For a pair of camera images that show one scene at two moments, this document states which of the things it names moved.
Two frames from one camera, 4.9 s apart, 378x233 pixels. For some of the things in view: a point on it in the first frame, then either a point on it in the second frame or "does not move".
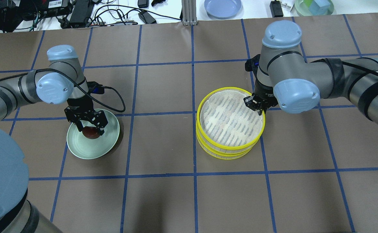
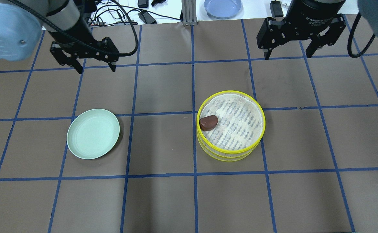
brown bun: (91, 132) -> (208, 123)
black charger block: (276, 9) does not move
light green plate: (89, 149) does not move
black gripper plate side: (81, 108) -> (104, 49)
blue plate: (222, 9) does not move
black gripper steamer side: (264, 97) -> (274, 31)
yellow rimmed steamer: (226, 128) does not move
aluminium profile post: (189, 12) does not move
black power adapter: (144, 16) does not move
